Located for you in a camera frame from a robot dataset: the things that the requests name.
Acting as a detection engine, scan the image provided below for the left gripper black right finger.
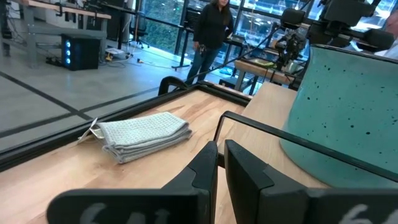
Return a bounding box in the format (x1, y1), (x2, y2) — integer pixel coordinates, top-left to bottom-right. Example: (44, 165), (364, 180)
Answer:
(223, 139), (398, 224)

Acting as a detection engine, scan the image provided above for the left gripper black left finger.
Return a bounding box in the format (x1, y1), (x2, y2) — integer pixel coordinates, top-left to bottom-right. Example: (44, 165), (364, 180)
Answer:
(46, 140), (218, 224)

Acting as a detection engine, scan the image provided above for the wooden shelf board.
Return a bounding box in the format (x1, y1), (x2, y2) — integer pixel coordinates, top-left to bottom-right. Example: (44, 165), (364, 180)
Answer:
(214, 81), (330, 189)

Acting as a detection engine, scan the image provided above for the folded grey waffle cloth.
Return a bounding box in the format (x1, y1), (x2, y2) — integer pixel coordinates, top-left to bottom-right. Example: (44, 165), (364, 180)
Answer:
(76, 111), (193, 165)

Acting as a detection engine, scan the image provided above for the teal speckled ceramic mug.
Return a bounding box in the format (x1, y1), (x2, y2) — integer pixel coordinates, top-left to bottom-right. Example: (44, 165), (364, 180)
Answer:
(279, 44), (398, 189)

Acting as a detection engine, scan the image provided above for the wooden table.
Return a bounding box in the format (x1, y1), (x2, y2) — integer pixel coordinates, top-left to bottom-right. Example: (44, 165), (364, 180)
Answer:
(233, 58), (299, 96)

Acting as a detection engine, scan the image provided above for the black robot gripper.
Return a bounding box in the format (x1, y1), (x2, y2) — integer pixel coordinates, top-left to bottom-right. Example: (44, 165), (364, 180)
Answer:
(275, 30), (307, 72)

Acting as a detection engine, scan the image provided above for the person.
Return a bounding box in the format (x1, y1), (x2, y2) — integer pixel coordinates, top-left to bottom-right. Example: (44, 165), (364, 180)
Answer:
(185, 0), (234, 85)
(374, 11), (398, 60)

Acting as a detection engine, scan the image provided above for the black office chair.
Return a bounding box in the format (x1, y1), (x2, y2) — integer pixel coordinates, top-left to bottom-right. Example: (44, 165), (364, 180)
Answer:
(129, 12), (150, 50)

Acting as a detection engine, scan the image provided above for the black computer with blue lights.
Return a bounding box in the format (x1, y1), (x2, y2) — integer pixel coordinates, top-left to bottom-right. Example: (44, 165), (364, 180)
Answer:
(60, 33), (101, 72)

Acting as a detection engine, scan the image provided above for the grey workbench with wooden top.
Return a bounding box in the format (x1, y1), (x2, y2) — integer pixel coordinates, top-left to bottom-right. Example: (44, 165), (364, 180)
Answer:
(18, 0), (112, 68)

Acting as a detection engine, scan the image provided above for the black metal shelf rail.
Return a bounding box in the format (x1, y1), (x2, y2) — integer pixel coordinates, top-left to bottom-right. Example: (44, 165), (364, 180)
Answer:
(213, 110), (398, 183)

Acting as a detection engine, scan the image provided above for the black table clamp handle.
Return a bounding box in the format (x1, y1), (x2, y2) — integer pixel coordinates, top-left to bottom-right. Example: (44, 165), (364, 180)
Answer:
(157, 75), (189, 96)

